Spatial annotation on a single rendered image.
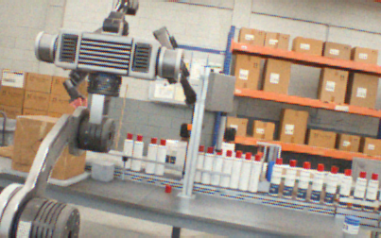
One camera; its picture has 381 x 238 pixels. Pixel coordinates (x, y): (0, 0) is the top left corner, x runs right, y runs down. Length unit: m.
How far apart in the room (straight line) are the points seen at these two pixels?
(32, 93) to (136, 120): 1.97
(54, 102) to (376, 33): 5.33
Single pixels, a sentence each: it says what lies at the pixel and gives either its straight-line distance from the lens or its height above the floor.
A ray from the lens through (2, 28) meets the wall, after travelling 7.57.
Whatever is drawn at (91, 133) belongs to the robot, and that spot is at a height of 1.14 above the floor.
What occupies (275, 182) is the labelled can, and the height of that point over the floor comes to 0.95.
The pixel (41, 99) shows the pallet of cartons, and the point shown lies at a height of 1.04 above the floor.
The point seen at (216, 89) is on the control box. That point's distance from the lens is 1.94.
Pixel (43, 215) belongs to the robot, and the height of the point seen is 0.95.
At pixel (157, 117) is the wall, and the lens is 6.56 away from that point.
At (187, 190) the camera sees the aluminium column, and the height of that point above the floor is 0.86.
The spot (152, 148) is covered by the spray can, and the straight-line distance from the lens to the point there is 2.15.
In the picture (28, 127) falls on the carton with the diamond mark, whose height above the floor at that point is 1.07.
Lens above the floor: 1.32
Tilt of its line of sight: 3 degrees down
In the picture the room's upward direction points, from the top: 8 degrees clockwise
